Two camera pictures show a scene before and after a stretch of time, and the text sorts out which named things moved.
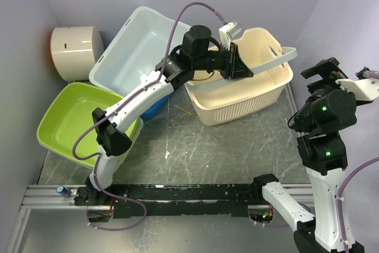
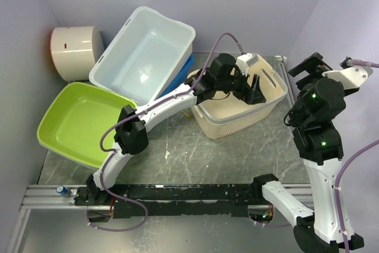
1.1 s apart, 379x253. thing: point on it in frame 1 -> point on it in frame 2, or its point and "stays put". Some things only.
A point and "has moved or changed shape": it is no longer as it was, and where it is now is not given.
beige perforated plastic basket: x=220 y=101 has moved or changed shape
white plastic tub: x=135 y=47 stays put
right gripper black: x=329 y=70 -> x=314 y=66
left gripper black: x=235 y=67 -> x=249 y=95
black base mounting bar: x=201 y=199 stays put
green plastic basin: x=68 y=127 stays put
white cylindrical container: x=75 y=50 stays put
